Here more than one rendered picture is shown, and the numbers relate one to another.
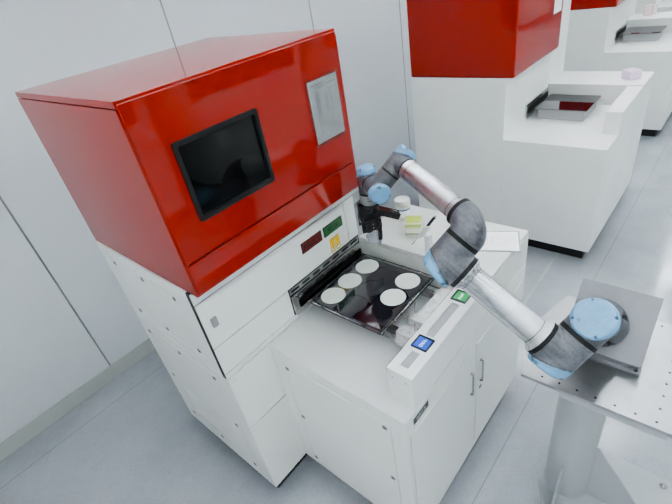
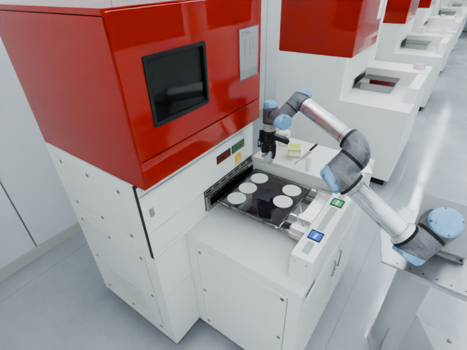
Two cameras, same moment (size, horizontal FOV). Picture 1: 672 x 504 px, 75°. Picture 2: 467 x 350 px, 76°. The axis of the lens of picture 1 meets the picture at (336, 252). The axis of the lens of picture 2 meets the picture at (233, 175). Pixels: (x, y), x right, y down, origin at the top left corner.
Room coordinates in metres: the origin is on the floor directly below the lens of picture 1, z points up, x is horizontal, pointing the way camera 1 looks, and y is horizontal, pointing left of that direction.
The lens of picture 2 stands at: (0.15, 0.26, 1.88)
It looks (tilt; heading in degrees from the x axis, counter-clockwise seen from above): 34 degrees down; 350
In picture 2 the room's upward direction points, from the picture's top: 2 degrees counter-clockwise
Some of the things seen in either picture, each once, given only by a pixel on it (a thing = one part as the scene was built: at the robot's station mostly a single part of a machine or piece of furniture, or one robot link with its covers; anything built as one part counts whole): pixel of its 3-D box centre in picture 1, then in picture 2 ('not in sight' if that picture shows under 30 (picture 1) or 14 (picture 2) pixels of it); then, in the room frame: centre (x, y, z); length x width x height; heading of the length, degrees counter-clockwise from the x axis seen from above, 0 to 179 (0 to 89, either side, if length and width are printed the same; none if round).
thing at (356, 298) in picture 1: (370, 289); (265, 194); (1.37, -0.11, 0.90); 0.34 x 0.34 x 0.01; 44
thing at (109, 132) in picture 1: (204, 144); (147, 71); (1.63, 0.40, 1.52); 0.81 x 0.75 x 0.59; 134
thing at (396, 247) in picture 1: (440, 247); (311, 168); (1.57, -0.46, 0.89); 0.62 x 0.35 x 0.14; 44
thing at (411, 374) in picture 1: (444, 333); (325, 229); (1.06, -0.31, 0.89); 0.55 x 0.09 x 0.14; 134
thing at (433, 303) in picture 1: (431, 314); (312, 215); (1.19, -0.30, 0.87); 0.36 x 0.08 x 0.03; 134
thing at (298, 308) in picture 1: (329, 276); (231, 183); (1.51, 0.05, 0.89); 0.44 x 0.02 x 0.10; 134
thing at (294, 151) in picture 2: (414, 225); (294, 151); (1.62, -0.36, 1.00); 0.07 x 0.07 x 0.07; 71
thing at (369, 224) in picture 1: (369, 215); (267, 139); (1.53, -0.16, 1.14); 0.09 x 0.08 x 0.12; 95
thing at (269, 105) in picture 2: (367, 179); (270, 112); (1.53, -0.17, 1.30); 0.09 x 0.08 x 0.11; 10
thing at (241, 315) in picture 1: (292, 274); (207, 180); (1.40, 0.19, 1.02); 0.82 x 0.03 x 0.40; 134
